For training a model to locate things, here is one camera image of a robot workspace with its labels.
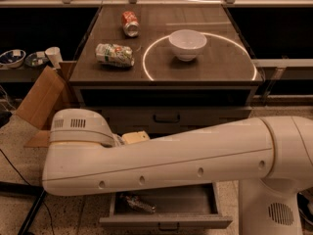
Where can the green white crushed can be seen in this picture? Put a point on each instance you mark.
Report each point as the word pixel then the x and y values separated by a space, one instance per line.
pixel 115 55

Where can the brown cardboard box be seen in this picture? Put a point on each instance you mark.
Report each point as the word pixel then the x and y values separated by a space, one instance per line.
pixel 50 93

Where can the white paper cup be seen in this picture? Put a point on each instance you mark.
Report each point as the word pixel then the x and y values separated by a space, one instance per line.
pixel 54 55

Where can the top grey drawer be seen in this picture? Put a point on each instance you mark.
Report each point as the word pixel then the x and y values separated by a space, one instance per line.
pixel 167 120

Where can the blue white bowl left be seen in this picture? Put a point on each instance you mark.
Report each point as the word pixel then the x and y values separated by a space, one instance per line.
pixel 12 59

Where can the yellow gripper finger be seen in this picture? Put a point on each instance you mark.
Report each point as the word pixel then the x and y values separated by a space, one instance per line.
pixel 135 137

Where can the bottom grey drawer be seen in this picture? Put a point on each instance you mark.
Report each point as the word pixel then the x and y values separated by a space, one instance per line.
pixel 177 208

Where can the grey drawer cabinet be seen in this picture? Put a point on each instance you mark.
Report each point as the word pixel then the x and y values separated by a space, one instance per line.
pixel 223 75

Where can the blue white bowl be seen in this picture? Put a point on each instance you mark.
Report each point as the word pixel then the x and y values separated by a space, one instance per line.
pixel 36 60
pixel 12 59

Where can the grey drawer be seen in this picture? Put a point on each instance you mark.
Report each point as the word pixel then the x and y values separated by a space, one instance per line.
pixel 167 120
pixel 177 208

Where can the black stand leg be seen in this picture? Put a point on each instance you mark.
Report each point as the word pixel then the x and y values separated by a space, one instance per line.
pixel 25 190

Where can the clear plastic water bottle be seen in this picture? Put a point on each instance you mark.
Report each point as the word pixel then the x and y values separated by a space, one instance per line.
pixel 135 203

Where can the red soda can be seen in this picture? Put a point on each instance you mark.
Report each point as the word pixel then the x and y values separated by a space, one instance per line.
pixel 130 24

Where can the blue white bowl right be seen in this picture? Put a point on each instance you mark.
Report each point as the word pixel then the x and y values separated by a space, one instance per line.
pixel 36 60

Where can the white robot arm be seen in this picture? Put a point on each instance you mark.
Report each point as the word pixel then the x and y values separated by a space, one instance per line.
pixel 271 157

